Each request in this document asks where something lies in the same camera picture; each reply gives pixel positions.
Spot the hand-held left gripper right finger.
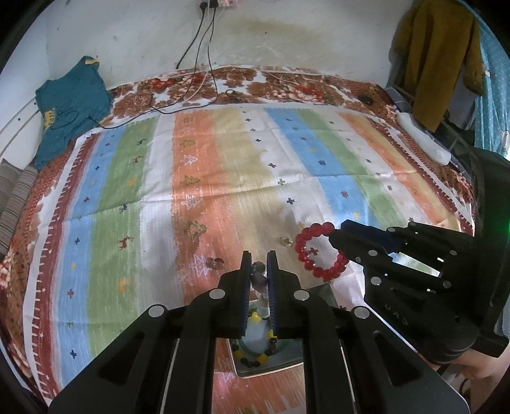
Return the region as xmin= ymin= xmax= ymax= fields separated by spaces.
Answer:
xmin=266 ymin=250 xmax=471 ymax=414

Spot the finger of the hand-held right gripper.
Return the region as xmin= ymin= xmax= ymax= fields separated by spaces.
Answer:
xmin=329 ymin=230 xmax=453 ymax=292
xmin=340 ymin=220 xmax=475 ymax=275

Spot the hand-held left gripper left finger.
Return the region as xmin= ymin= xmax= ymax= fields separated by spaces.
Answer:
xmin=48 ymin=250 xmax=252 ymax=414

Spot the pale mixed bead bracelet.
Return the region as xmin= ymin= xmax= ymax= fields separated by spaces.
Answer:
xmin=251 ymin=261 xmax=269 ymax=319

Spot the red bead bracelet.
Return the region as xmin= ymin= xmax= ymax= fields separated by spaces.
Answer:
xmin=294 ymin=222 xmax=349 ymax=279

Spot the metal tin box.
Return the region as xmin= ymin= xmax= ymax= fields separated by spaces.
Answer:
xmin=227 ymin=282 xmax=343 ymax=379

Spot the brown yellow bead bracelet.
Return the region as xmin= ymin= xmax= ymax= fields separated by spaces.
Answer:
xmin=234 ymin=312 xmax=277 ymax=368

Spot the person's right hand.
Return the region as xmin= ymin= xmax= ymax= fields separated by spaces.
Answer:
xmin=458 ymin=350 xmax=505 ymax=382

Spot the white remote-like object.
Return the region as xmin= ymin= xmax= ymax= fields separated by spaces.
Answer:
xmin=397 ymin=112 xmax=452 ymax=165

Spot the grey metal rack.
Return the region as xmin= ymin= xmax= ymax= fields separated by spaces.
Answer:
xmin=384 ymin=85 xmax=475 ymax=168

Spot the multicolour striped mat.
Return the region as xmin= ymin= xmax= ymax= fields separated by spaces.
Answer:
xmin=22 ymin=103 xmax=475 ymax=414

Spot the mustard garment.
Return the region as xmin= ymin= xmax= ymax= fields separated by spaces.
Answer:
xmin=392 ymin=0 xmax=487 ymax=132

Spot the blue dotted curtain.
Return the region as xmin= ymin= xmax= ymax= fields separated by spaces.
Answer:
xmin=472 ymin=0 xmax=510 ymax=160

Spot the grey striped cushion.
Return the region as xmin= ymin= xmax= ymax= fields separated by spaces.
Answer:
xmin=0 ymin=158 xmax=38 ymax=255

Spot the teal shirt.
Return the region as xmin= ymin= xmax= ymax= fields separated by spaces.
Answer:
xmin=34 ymin=56 xmax=113 ymax=170

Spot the white bed headboard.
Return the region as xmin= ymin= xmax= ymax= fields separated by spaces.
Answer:
xmin=0 ymin=97 xmax=44 ymax=160

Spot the white cable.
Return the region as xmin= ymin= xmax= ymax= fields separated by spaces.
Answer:
xmin=159 ymin=68 xmax=216 ymax=108
xmin=261 ymin=68 xmax=321 ymax=80

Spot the black cable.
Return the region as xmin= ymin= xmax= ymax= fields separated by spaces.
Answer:
xmin=175 ymin=8 xmax=206 ymax=68
xmin=52 ymin=8 xmax=220 ymax=130

